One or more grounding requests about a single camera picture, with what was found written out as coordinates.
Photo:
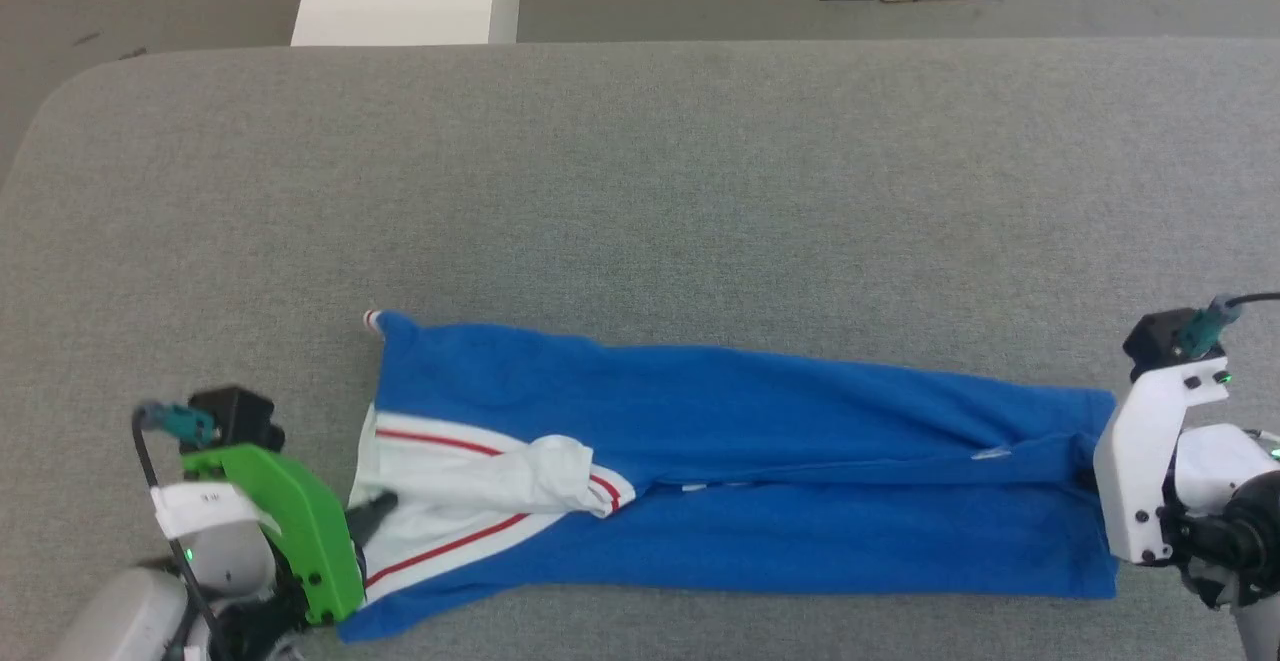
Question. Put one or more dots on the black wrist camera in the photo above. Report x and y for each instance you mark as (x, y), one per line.
(238, 419)
(1160, 341)

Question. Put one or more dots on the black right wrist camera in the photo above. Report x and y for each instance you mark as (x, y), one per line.
(1160, 341)

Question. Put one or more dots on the blue shirt with white sleeves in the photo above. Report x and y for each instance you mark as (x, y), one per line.
(800, 441)

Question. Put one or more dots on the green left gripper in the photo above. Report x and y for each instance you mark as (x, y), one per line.
(300, 521)

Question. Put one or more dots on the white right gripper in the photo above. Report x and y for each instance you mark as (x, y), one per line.
(1135, 471)

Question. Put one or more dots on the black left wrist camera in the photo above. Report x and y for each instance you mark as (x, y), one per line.
(238, 419)

